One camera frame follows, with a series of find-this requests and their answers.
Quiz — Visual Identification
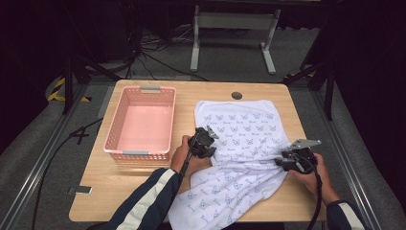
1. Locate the grey metal desk frame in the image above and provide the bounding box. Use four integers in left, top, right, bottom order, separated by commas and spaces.
190, 4, 282, 77

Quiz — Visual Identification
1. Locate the person's right hand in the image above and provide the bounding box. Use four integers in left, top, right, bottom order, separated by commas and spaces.
287, 152, 331, 196

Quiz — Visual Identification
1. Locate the white printed towel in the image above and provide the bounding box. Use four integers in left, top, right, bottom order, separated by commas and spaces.
167, 99, 292, 230

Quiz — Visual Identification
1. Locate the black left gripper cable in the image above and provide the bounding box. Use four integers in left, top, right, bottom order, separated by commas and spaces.
177, 135, 198, 180

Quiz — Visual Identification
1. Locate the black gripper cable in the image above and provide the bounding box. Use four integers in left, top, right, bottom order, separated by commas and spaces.
304, 152, 324, 230
177, 135, 198, 180

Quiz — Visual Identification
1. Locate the grey tape piece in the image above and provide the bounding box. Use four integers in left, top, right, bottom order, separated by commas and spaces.
67, 185, 94, 196

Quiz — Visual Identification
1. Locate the black floor cable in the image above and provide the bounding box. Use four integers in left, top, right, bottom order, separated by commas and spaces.
30, 117, 105, 230

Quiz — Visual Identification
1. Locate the black tripod stand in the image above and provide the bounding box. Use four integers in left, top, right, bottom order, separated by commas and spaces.
61, 52, 123, 116
282, 58, 337, 122

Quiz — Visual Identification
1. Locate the person's left hand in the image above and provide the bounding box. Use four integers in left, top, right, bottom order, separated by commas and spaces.
169, 134, 214, 177

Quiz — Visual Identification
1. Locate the pink plastic basket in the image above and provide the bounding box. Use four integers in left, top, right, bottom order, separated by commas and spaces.
102, 84, 177, 162

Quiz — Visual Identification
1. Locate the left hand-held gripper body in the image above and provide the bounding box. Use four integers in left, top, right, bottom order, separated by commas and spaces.
188, 125, 220, 154

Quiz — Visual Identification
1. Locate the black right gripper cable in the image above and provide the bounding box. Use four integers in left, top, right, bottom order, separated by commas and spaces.
304, 152, 324, 230

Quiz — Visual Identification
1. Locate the bundle of black cables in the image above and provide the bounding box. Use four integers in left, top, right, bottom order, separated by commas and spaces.
123, 22, 211, 82

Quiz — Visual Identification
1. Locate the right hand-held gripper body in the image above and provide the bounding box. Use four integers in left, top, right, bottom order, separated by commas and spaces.
281, 138, 323, 175

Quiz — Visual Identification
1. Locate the black cross tape mark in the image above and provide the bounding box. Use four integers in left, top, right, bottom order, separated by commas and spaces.
69, 126, 91, 146

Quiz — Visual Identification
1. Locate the yellow black floor tape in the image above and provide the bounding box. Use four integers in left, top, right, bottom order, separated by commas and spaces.
46, 77, 93, 104

